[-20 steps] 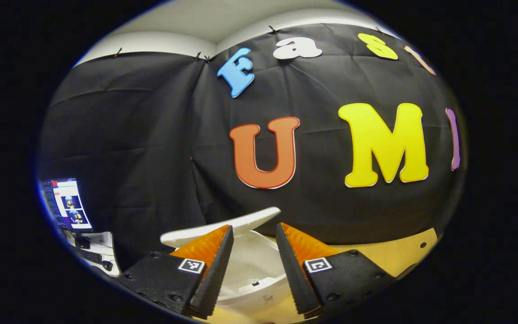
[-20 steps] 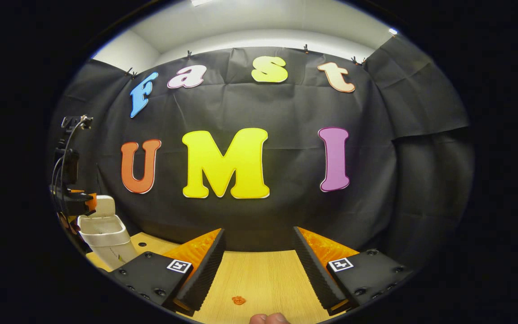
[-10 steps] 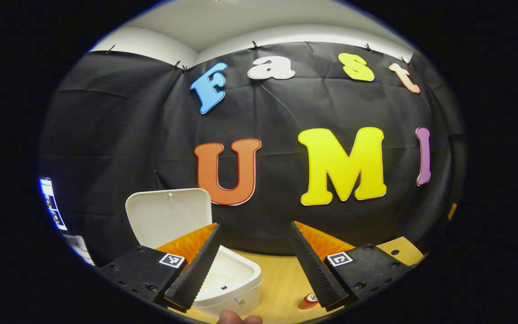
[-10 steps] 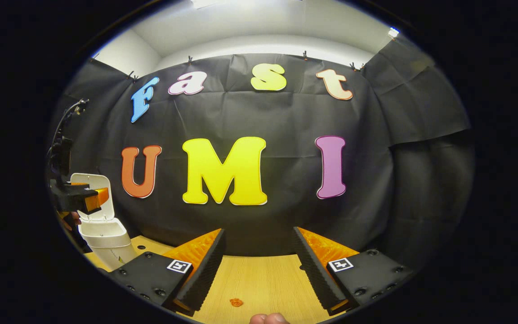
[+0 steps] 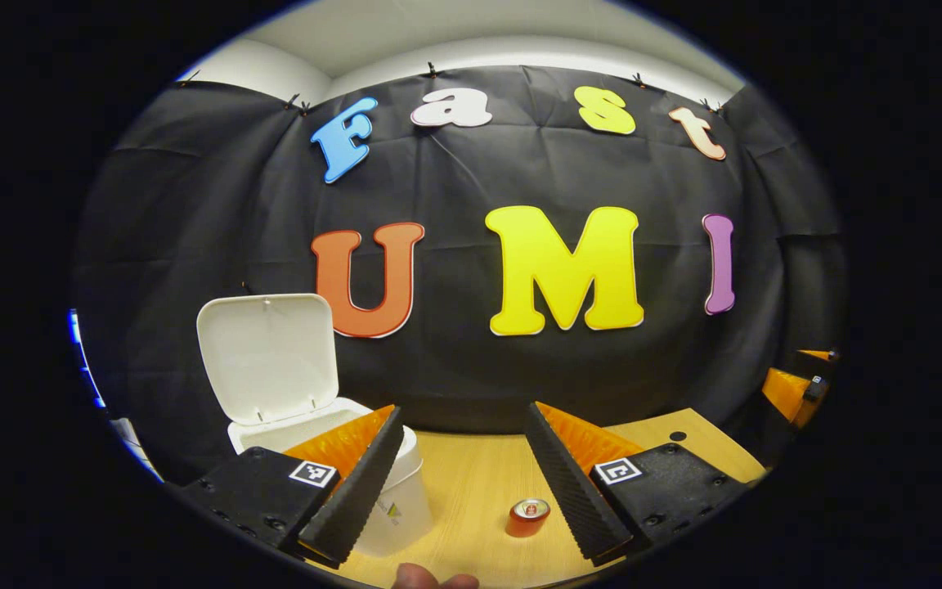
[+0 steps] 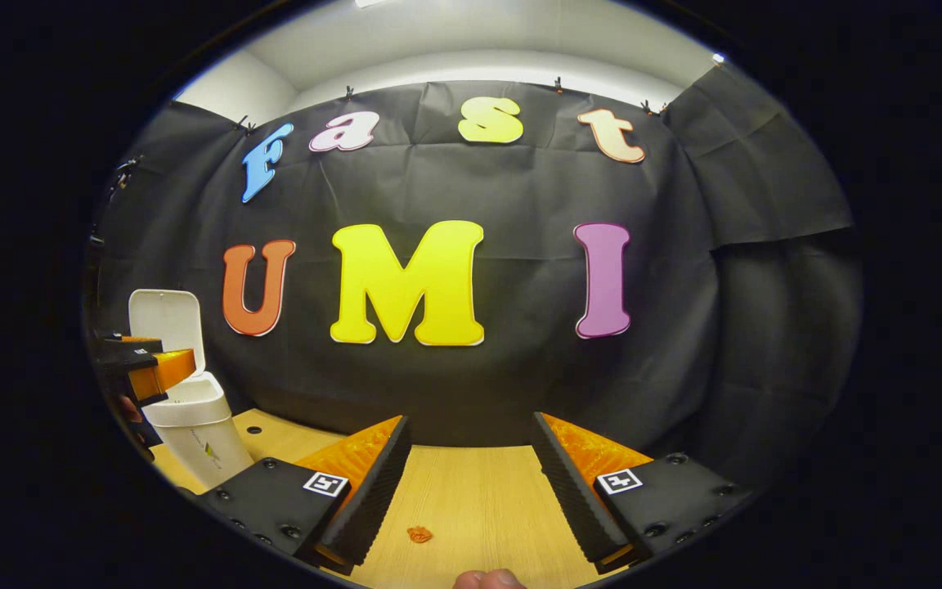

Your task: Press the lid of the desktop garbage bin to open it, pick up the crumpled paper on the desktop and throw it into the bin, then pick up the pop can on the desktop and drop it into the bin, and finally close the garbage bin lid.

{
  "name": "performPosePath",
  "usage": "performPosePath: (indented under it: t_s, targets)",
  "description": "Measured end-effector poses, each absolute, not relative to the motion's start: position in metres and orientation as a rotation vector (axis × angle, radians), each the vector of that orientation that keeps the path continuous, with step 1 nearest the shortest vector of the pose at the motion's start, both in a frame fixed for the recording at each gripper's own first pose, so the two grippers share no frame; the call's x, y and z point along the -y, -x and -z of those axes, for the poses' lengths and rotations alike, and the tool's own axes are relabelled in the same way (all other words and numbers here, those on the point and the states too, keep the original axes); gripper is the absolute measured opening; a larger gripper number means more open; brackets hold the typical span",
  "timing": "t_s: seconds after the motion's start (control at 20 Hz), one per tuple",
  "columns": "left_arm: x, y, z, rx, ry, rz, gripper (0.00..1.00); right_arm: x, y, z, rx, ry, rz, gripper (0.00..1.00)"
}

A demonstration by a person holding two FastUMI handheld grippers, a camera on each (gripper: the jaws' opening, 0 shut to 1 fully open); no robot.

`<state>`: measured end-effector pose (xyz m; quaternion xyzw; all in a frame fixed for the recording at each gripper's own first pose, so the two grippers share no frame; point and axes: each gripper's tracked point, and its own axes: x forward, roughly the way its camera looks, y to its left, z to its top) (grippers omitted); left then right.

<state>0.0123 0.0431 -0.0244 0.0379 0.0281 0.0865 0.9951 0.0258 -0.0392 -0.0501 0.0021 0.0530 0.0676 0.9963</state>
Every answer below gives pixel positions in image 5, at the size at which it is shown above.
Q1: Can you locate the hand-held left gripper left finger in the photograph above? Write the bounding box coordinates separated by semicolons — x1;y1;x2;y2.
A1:
164;404;405;569

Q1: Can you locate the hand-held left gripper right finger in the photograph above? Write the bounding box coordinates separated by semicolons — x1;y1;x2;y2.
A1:
525;401;754;568

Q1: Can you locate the orange pop can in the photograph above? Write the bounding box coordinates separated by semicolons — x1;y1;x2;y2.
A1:
506;497;551;538

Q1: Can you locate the white desktop garbage bin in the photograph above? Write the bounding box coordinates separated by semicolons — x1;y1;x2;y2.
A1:
196;293;433;559

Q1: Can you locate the wooden desktop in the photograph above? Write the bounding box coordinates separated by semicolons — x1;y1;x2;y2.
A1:
299;407;769;589

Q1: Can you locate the black backdrop cloth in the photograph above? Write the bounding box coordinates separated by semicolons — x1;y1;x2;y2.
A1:
70;65;848;488

